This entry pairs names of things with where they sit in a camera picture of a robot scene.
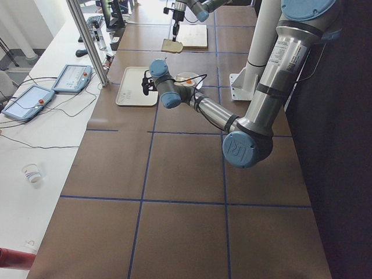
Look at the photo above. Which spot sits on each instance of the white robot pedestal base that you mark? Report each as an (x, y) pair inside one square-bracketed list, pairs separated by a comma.
[(244, 83)]

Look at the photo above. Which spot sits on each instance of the white round plate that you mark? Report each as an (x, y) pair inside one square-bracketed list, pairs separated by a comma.
[(195, 77)]

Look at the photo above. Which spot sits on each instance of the cream bear tray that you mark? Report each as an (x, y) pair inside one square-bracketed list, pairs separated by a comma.
[(131, 92)]

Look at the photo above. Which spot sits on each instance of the near teach pendant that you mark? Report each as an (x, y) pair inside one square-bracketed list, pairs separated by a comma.
[(26, 106)]

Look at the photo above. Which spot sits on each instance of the fried egg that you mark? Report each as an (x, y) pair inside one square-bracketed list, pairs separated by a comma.
[(189, 81)]

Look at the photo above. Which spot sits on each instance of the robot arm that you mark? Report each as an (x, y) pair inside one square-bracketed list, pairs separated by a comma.
[(284, 33), (201, 9)]

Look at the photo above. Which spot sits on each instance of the far teach pendant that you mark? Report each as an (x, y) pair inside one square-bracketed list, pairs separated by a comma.
[(72, 79)]

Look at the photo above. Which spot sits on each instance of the wooden cutting board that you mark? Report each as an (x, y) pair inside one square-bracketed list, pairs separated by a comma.
[(193, 36)]

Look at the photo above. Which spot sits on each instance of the black computer mouse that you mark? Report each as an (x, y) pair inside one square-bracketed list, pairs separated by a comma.
[(80, 52)]

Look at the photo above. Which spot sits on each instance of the bread slice under egg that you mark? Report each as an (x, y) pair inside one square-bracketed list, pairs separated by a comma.
[(181, 79)]

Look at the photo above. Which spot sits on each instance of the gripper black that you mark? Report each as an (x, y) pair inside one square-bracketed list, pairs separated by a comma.
[(176, 16), (148, 85)]

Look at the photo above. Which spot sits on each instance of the teach pendant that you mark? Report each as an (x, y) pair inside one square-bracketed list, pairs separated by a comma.
[(26, 106), (72, 79)]

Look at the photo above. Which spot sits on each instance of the bread slice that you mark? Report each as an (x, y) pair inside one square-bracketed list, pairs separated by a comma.
[(171, 46), (181, 79)]

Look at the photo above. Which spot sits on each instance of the aluminium frame post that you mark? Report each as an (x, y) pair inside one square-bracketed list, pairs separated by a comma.
[(81, 25)]

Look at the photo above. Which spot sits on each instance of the red cylinder object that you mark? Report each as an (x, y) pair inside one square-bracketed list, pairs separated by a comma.
[(12, 259)]

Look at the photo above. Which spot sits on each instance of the black monitor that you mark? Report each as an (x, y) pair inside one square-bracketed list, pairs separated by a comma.
[(112, 15)]

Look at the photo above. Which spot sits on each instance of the paper cup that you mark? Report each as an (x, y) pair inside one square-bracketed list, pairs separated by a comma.
[(33, 175)]

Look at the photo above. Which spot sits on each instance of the black keyboard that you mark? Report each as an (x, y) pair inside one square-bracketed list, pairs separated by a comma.
[(93, 19)]

